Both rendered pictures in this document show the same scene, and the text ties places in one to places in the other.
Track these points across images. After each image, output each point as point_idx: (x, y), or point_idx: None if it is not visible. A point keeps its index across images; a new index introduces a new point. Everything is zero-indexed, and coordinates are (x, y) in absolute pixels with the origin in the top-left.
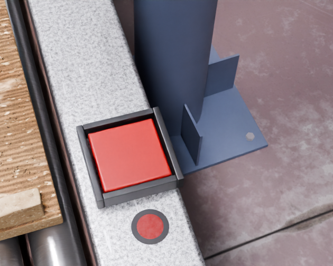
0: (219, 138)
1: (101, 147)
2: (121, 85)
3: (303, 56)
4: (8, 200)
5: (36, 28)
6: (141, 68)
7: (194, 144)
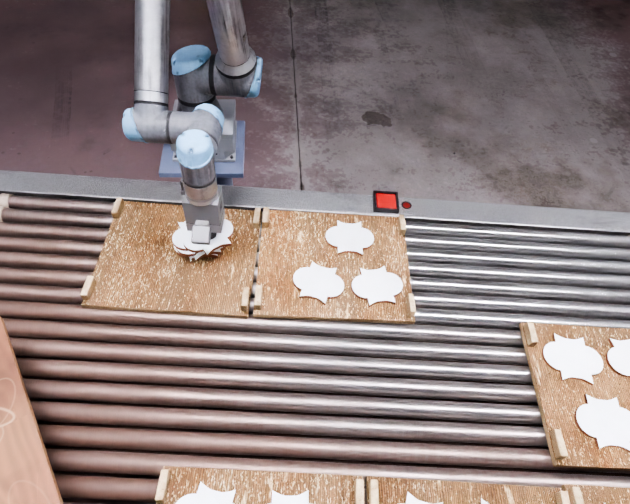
0: None
1: (382, 205)
2: (359, 198)
3: None
4: (401, 220)
5: (329, 212)
6: None
7: None
